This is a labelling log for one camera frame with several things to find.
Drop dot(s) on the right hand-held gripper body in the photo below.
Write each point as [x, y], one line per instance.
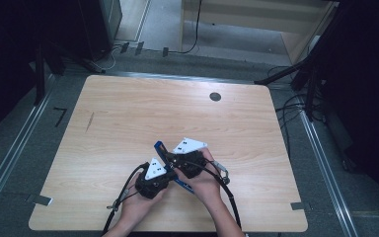
[190, 145]

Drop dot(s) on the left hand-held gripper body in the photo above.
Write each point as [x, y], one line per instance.
[154, 169]

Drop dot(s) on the blue stapler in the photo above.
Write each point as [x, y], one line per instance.
[160, 147]

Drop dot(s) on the person's right hand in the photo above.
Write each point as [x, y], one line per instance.
[202, 187]

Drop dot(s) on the person's left hand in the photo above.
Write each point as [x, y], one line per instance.
[138, 207]

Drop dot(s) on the silver metal clip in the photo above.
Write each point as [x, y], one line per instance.
[112, 207]
[222, 171]

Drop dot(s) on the dark round table grommet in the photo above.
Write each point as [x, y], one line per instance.
[215, 96]

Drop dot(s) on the black plug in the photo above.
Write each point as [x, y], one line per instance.
[165, 52]
[139, 48]
[124, 47]

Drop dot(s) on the black metal stand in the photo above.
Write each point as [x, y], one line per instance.
[311, 95]
[40, 75]

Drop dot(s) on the light wooden shelf unit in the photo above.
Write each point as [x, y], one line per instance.
[243, 19]

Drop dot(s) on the black cabinet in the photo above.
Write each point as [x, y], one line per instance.
[100, 26]

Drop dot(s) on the black curtain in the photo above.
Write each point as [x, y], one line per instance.
[368, 82]
[6, 49]

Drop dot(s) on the metal floor rail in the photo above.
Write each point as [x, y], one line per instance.
[325, 168]
[16, 141]

